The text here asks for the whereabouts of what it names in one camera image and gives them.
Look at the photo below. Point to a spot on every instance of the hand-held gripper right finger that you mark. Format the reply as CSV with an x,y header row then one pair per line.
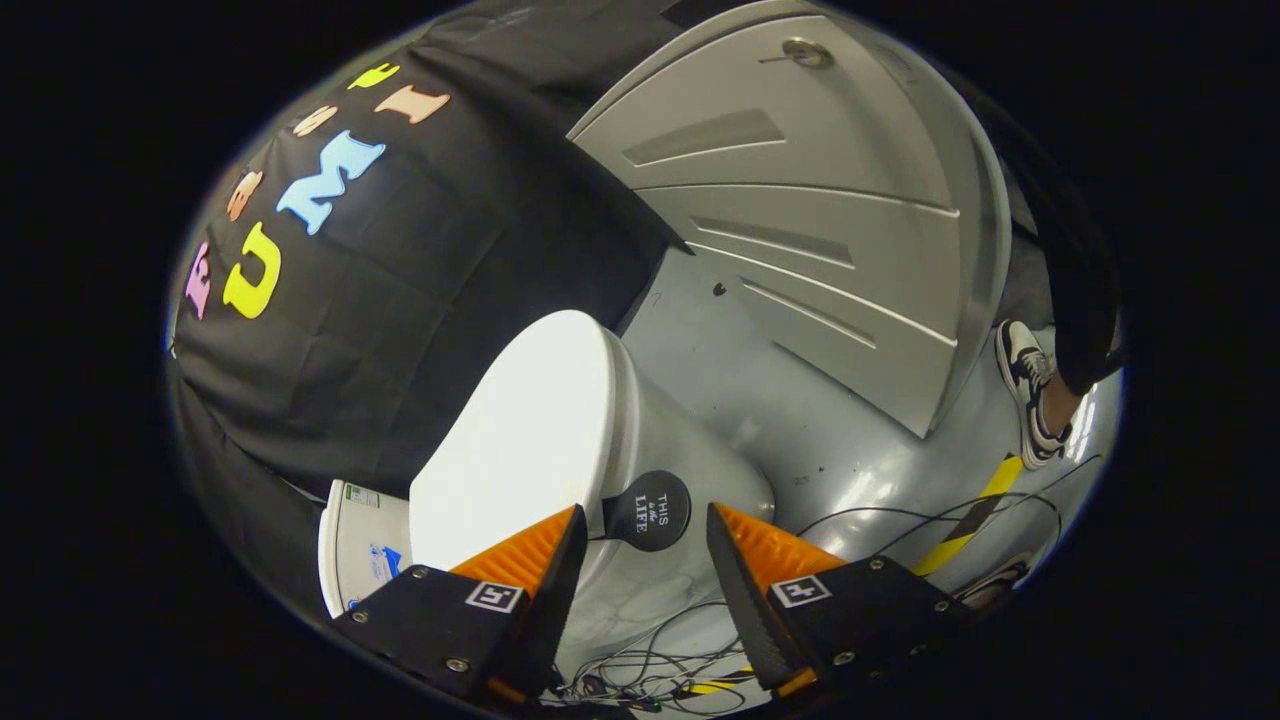
x,y
745,600

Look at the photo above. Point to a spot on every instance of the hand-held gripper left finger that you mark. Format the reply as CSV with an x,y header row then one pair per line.
x,y
555,610

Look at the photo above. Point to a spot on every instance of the white toilet lid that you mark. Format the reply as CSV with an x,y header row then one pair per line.
x,y
520,440

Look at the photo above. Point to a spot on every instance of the white toilet tank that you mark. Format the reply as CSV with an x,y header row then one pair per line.
x,y
360,540

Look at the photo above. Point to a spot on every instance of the yellow and black floor tape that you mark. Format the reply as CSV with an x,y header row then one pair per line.
x,y
965,520

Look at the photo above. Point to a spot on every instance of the black backdrop cloth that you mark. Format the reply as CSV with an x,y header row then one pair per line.
x,y
430,280

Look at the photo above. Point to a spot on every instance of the black and white sneaker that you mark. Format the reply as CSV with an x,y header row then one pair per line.
x,y
1030,390

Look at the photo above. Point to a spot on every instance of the white drawer cabinet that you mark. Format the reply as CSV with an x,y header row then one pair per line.
x,y
800,200

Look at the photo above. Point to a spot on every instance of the person's leg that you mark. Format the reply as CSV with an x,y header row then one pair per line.
x,y
1085,300

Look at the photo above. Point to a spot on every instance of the round metal cabinet lock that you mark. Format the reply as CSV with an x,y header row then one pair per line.
x,y
808,52

